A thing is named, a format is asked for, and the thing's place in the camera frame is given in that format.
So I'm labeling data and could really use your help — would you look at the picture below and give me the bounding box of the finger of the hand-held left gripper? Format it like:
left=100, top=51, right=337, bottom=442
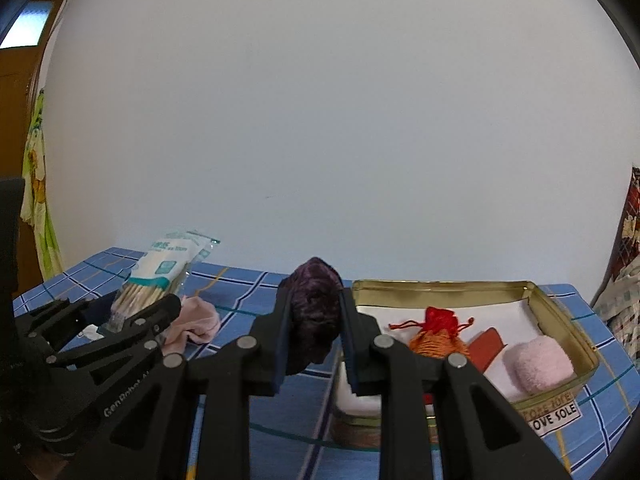
left=17, top=294, right=118, bottom=346
left=47, top=294, right=182, bottom=368

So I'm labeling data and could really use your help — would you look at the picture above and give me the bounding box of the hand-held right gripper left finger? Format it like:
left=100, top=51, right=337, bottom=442
left=65, top=285, right=296, bottom=480

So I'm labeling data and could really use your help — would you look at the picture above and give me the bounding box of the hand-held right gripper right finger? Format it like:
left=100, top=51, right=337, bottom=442
left=340, top=290, right=571, bottom=480

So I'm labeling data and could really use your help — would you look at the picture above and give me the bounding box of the purple scrunchie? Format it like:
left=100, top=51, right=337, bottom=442
left=280, top=256, right=346, bottom=376

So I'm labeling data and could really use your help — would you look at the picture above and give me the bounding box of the pink sock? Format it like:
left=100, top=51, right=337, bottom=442
left=162, top=296, right=221, bottom=356

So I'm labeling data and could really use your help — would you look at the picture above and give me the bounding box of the cotton swab packet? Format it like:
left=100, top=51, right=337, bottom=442
left=107, top=227, right=222, bottom=333

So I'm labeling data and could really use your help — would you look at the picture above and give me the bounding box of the orange pouch with red top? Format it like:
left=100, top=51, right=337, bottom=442
left=387, top=306, right=476, bottom=361

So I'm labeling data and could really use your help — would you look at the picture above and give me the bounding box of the red-brown ribbed sleeve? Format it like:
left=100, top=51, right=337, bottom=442
left=467, top=327, right=508, bottom=373

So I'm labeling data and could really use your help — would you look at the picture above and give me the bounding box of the pink fluffy puff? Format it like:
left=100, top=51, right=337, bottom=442
left=502, top=336, right=576, bottom=393

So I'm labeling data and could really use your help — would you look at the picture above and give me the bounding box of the gold metal tin box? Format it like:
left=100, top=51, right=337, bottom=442
left=330, top=280, right=601, bottom=448

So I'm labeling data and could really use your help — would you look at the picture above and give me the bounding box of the blue plaid blanket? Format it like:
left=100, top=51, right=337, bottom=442
left=12, top=245, right=636, bottom=480

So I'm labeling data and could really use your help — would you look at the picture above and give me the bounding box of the green yellow floral curtain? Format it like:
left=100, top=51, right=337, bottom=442
left=20, top=90, right=66, bottom=281

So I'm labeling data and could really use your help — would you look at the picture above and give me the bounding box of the white paper tin liner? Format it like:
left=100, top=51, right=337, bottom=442
left=335, top=300, right=543, bottom=416

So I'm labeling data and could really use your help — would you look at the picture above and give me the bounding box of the brown wooden door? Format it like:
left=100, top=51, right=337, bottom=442
left=0, top=0, right=68, bottom=286

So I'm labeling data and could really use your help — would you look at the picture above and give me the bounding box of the white checked cloth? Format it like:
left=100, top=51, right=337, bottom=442
left=592, top=265, right=640, bottom=361

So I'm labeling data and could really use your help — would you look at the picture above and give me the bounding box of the door window pane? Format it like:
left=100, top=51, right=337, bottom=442
left=0, top=0, right=53, bottom=50

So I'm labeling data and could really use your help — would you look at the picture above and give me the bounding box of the dark red floral quilt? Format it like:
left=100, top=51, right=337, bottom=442
left=612, top=165, right=640, bottom=281

